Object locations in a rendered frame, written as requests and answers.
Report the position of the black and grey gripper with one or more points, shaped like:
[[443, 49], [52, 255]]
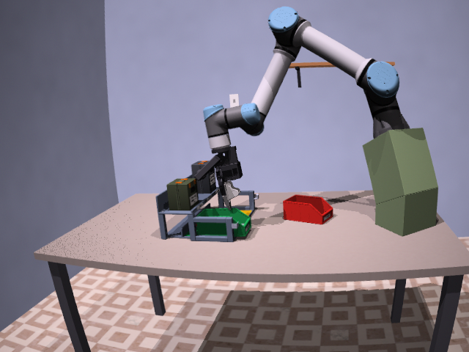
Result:
[[227, 169]]

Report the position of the red bin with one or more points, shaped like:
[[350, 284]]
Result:
[[317, 211]]

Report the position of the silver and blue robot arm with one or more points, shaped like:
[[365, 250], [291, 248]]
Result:
[[380, 79]]

